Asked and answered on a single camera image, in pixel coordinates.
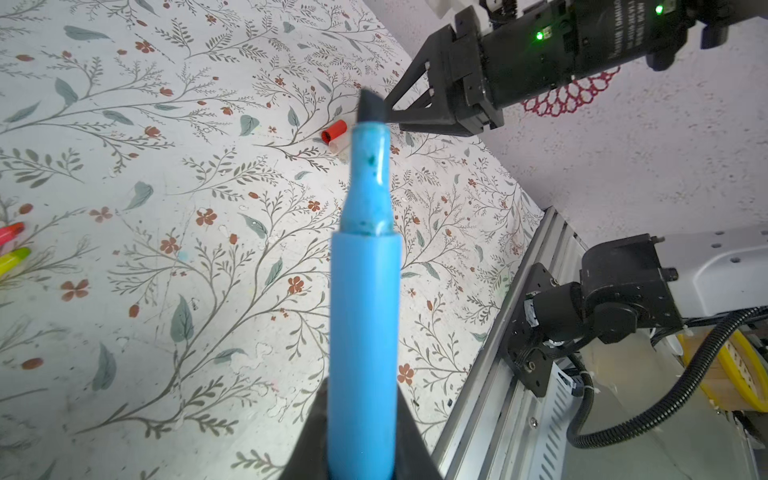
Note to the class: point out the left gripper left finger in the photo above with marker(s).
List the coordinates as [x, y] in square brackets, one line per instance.
[308, 459]

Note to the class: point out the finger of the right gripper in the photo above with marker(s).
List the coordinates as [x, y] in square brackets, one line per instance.
[419, 117]
[439, 63]

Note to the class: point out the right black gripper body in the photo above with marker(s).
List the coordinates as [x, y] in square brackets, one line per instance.
[557, 42]

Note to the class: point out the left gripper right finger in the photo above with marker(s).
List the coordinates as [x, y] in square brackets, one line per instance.
[412, 458]

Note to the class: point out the blue highlighter pen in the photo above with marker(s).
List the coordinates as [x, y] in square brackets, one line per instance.
[364, 308]

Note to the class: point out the yellow highlighter pen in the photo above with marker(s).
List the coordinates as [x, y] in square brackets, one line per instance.
[11, 260]

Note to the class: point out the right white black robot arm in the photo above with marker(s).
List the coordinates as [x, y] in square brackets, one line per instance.
[628, 284]

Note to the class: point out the red pen cap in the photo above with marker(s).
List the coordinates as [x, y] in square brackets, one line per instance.
[334, 131]

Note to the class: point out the lower pink highlighter pen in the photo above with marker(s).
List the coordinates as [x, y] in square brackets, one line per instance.
[10, 232]

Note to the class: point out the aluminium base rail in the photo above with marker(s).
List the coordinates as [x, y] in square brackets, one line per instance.
[499, 429]

